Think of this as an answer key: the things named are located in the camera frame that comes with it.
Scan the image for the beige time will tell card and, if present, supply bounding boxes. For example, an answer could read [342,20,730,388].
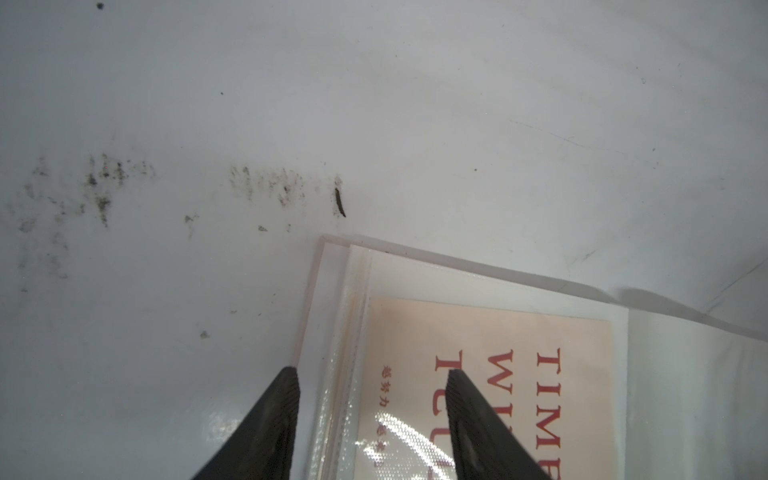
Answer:
[352,297,616,479]

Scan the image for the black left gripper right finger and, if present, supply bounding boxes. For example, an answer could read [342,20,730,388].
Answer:
[446,369,549,480]

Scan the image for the white photo album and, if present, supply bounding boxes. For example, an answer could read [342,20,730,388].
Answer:
[294,237,767,479]

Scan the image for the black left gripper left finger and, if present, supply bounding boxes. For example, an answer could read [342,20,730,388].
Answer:
[194,366,300,480]

